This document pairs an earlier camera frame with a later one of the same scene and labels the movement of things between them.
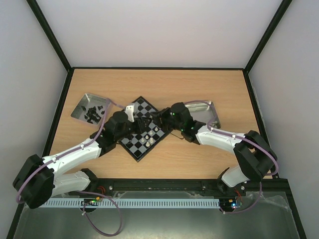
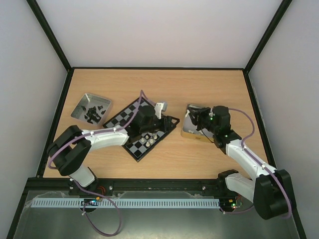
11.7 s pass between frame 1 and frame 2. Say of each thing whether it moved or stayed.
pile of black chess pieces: stayed
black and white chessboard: stayed
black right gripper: moved
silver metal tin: stayed
